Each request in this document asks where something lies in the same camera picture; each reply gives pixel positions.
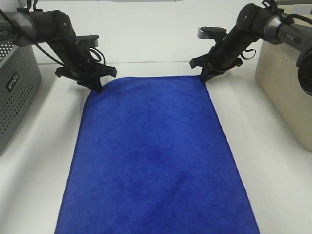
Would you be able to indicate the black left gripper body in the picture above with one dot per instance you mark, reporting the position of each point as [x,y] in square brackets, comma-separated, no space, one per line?
[78,62]

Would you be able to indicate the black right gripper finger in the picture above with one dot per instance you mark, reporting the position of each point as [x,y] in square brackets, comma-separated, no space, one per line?
[207,74]

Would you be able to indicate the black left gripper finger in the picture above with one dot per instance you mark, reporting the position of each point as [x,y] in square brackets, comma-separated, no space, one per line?
[91,82]

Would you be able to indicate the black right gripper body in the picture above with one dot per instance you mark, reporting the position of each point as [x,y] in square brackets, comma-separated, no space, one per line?
[219,58]

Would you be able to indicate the blue microfibre towel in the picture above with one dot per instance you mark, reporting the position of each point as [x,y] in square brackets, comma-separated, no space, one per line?
[151,157]

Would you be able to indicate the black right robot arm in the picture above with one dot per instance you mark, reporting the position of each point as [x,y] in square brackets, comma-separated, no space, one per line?
[268,23]

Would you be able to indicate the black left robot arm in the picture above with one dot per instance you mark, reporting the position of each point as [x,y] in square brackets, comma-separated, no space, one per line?
[25,28]

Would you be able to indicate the beige bin with grey rim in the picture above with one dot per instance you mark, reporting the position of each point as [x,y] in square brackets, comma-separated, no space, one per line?
[277,74]

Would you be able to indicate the grey perforated plastic basket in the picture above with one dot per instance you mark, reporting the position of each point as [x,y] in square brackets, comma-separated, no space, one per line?
[20,79]

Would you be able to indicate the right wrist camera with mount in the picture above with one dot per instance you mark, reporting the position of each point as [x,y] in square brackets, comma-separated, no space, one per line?
[211,33]

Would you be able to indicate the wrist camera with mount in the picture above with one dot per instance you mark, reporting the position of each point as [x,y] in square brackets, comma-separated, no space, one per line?
[88,41]
[211,33]

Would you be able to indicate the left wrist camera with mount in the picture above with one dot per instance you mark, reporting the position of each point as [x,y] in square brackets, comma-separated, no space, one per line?
[88,41]

